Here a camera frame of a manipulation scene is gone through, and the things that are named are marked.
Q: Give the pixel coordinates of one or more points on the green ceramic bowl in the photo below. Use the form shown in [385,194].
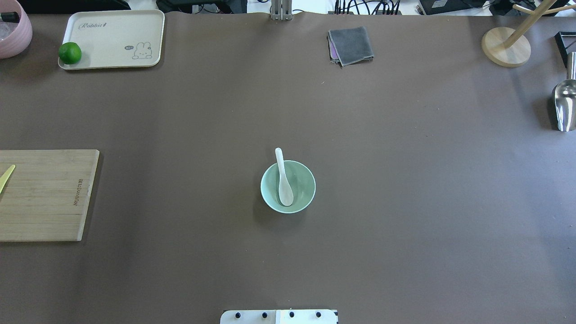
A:
[301,181]

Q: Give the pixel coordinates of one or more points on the white ceramic spoon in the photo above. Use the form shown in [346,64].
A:
[285,192]

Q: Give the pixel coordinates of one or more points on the pink bowl with ice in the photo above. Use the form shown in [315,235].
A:
[20,37]

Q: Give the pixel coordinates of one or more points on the grey folded cloth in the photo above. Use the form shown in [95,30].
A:
[349,46]

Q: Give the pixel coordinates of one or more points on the cream rabbit tray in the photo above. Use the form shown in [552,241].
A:
[116,39]

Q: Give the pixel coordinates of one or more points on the bamboo cutting board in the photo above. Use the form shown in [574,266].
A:
[48,194]

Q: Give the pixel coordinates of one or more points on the green lime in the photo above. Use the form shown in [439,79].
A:
[70,53]

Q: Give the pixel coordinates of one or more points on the wooden round stand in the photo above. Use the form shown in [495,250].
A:
[509,47]

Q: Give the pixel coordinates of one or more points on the yellow plastic knife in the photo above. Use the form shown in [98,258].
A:
[5,177]

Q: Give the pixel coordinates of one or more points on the metal scoop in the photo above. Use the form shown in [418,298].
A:
[564,96]

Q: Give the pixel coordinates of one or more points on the metal cylinder muddler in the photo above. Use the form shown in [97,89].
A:
[10,17]

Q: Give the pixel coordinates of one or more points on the aluminium frame post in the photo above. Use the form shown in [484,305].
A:
[281,10]

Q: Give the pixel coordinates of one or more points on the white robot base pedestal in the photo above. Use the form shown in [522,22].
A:
[280,316]

